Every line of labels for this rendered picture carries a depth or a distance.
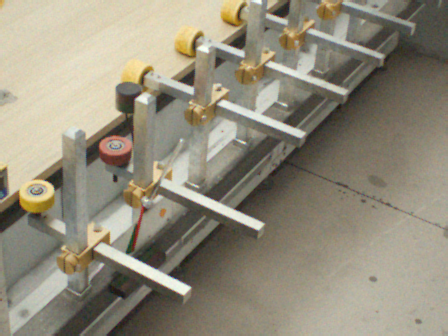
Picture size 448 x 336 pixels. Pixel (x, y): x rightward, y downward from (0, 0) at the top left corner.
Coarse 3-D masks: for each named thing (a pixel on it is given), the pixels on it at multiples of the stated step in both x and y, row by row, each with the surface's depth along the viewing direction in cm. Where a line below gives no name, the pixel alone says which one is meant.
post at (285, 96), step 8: (296, 0) 250; (304, 0) 251; (296, 8) 252; (304, 8) 254; (296, 16) 253; (288, 24) 256; (296, 24) 255; (296, 32) 256; (288, 56) 262; (296, 56) 262; (288, 64) 263; (296, 64) 265; (280, 88) 269; (288, 88) 267; (280, 96) 270; (288, 96) 269; (288, 104) 272
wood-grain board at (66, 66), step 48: (48, 0) 276; (96, 0) 279; (144, 0) 281; (192, 0) 283; (288, 0) 294; (0, 48) 250; (48, 48) 252; (96, 48) 254; (144, 48) 256; (48, 96) 232; (96, 96) 234; (0, 144) 213; (48, 144) 215
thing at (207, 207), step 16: (128, 176) 216; (160, 192) 213; (176, 192) 210; (192, 192) 211; (192, 208) 210; (208, 208) 207; (224, 208) 207; (224, 224) 207; (240, 224) 204; (256, 224) 203
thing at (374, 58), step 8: (248, 8) 268; (240, 16) 269; (248, 16) 267; (272, 16) 265; (272, 24) 264; (280, 24) 263; (312, 32) 259; (320, 32) 260; (304, 40) 261; (312, 40) 259; (320, 40) 258; (328, 40) 256; (336, 40) 256; (344, 40) 257; (328, 48) 258; (336, 48) 256; (344, 48) 255; (352, 48) 253; (360, 48) 254; (352, 56) 255; (360, 56) 253; (368, 56) 252; (376, 56) 251; (376, 64) 252
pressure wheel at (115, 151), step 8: (104, 144) 215; (112, 144) 216; (120, 144) 217; (128, 144) 216; (104, 152) 213; (112, 152) 213; (120, 152) 213; (128, 152) 214; (104, 160) 214; (112, 160) 214; (120, 160) 214; (128, 160) 216
